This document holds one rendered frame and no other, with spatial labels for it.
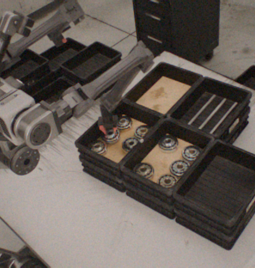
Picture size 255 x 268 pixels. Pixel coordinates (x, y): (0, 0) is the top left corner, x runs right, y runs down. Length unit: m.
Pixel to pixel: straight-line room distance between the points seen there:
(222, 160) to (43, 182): 0.96
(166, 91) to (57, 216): 0.97
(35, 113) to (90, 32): 3.36
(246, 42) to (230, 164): 2.45
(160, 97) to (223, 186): 0.73
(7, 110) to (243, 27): 3.48
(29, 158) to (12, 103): 0.40
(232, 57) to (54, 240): 2.71
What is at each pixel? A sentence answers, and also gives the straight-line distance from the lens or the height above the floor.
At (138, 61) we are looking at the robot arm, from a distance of 1.81.
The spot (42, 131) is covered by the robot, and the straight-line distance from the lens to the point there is 1.61.
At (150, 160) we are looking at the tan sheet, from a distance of 2.27.
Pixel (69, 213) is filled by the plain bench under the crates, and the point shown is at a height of 0.70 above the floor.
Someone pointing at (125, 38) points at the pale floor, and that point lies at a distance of 4.71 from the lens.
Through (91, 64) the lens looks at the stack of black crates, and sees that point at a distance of 3.56.
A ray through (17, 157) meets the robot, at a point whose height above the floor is 1.19.
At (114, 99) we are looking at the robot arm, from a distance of 2.12.
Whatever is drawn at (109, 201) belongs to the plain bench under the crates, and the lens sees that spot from 2.30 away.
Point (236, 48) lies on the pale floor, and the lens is 4.46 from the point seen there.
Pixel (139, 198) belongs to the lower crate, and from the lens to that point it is 2.25.
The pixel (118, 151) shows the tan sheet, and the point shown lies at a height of 0.83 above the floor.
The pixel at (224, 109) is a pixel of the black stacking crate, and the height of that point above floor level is 0.83.
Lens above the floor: 2.52
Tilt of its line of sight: 44 degrees down
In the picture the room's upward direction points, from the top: 10 degrees counter-clockwise
